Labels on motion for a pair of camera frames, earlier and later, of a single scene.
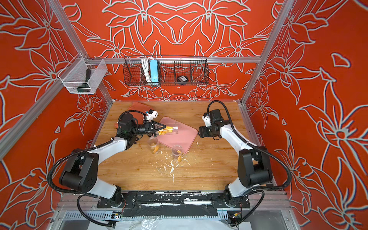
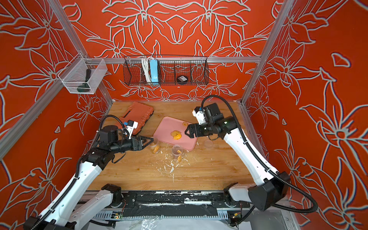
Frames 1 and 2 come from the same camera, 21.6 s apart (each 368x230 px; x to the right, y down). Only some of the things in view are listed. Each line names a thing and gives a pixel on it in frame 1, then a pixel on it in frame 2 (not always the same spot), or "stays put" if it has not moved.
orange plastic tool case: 139,116 stays put
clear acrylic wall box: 82,75 stays put
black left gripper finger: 155,132 to 143,146
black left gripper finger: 157,126 to 143,139
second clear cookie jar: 154,144 stays put
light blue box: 154,70 stays put
